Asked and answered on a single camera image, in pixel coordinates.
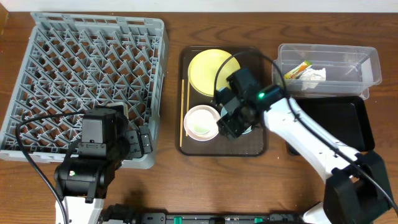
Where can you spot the grey plastic dish rack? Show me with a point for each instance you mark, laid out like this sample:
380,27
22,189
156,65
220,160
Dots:
76,62

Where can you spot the clear plastic bin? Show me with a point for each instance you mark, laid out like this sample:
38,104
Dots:
349,70

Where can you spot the black plastic bin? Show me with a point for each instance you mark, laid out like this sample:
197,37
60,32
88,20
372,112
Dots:
345,117

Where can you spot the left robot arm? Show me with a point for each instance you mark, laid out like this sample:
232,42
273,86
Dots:
90,164

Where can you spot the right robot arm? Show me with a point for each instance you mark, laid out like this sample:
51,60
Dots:
357,188

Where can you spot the left wooden chopstick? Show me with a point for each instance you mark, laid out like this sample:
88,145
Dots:
181,112

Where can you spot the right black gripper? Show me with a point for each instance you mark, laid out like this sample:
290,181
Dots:
232,129

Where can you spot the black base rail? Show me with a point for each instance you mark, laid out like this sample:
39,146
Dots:
162,218

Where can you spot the pink white bowl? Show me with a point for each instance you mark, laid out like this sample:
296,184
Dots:
200,123

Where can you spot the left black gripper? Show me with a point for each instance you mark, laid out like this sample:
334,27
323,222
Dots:
137,143

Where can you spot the white paper napkin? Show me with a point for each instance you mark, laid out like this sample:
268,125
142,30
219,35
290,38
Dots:
311,78

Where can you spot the dark brown serving tray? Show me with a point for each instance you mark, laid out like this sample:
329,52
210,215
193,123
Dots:
252,144

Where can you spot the yellow round plate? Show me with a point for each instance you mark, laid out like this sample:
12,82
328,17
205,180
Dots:
204,66

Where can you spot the green orange snack wrapper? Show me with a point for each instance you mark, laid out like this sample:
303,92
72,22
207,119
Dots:
298,70

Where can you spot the light blue bowl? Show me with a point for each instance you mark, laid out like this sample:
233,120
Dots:
248,130

